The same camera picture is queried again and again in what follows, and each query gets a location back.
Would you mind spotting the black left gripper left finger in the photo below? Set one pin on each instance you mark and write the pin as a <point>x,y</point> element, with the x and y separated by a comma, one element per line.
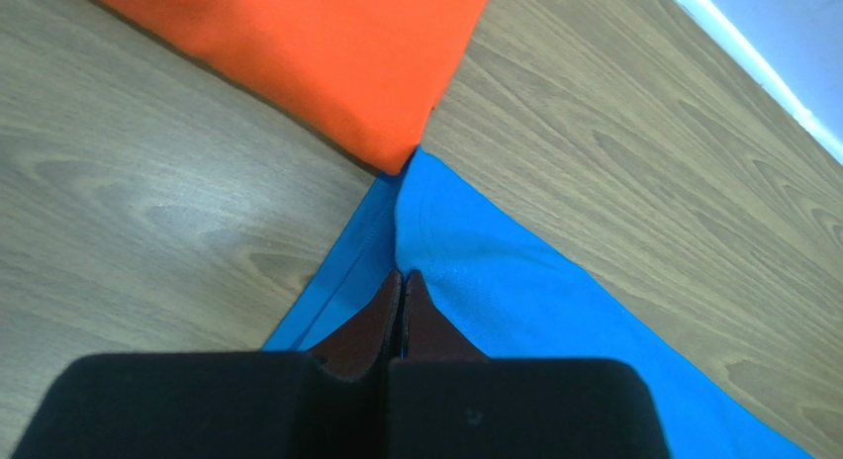
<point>323,402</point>

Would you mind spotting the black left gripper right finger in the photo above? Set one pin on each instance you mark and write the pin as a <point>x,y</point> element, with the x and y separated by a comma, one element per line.
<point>447,399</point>

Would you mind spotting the blue t shirt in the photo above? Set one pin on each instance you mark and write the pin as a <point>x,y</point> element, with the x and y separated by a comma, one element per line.
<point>512,295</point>

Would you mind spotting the folded orange t shirt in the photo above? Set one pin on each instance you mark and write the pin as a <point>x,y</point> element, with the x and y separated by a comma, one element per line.
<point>364,73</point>

